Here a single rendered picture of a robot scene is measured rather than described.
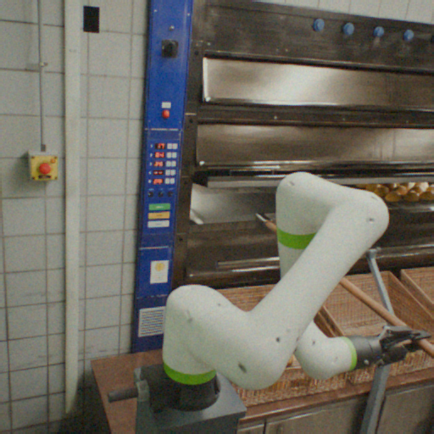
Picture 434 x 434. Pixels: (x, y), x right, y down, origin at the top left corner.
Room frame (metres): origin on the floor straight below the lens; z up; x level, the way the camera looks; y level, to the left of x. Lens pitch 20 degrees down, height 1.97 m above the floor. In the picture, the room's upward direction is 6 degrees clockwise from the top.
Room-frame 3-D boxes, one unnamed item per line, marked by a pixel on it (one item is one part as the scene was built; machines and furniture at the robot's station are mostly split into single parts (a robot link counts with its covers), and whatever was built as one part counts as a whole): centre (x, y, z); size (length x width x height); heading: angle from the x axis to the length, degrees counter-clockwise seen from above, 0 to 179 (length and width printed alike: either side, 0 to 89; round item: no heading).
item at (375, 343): (1.24, -0.49, 1.18); 0.09 x 0.07 x 0.08; 115
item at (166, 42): (1.94, 0.22, 1.92); 0.06 x 0.04 x 0.11; 115
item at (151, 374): (0.93, 0.07, 1.23); 0.26 x 0.15 x 0.06; 115
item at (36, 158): (1.77, 0.64, 1.46); 0.10 x 0.07 x 0.10; 115
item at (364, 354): (1.21, -0.42, 1.18); 0.12 x 0.06 x 0.09; 25
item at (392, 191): (3.07, -1.05, 1.21); 0.61 x 0.48 x 0.06; 25
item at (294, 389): (1.94, -0.29, 0.72); 0.56 x 0.49 x 0.28; 113
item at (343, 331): (2.19, -0.83, 0.72); 0.56 x 0.49 x 0.28; 115
